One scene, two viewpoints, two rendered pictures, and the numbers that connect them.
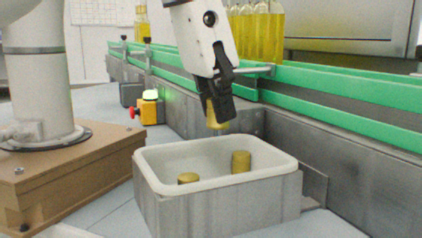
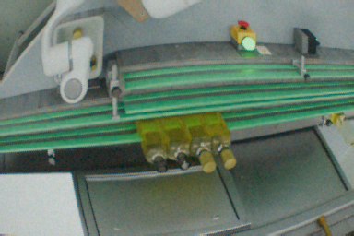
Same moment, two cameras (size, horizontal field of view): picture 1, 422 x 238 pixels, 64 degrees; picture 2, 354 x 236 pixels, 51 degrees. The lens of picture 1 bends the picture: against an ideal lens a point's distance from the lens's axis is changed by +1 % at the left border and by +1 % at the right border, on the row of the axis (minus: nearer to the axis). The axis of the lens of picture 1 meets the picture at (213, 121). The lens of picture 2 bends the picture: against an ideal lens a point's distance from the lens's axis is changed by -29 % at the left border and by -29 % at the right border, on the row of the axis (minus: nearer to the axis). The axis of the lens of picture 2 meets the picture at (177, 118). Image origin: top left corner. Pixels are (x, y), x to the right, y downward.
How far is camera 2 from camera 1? 1.22 m
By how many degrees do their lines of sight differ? 53
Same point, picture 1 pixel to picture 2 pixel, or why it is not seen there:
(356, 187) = (44, 98)
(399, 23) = (81, 182)
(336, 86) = (63, 122)
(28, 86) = not seen: outside the picture
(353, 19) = (114, 184)
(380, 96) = (43, 123)
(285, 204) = not seen: hidden behind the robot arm
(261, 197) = not seen: hidden behind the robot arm
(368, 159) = (41, 105)
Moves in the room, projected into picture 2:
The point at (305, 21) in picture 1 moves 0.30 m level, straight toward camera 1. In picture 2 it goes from (164, 181) to (81, 135)
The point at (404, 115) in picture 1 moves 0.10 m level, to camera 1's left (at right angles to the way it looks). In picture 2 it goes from (35, 123) to (41, 97)
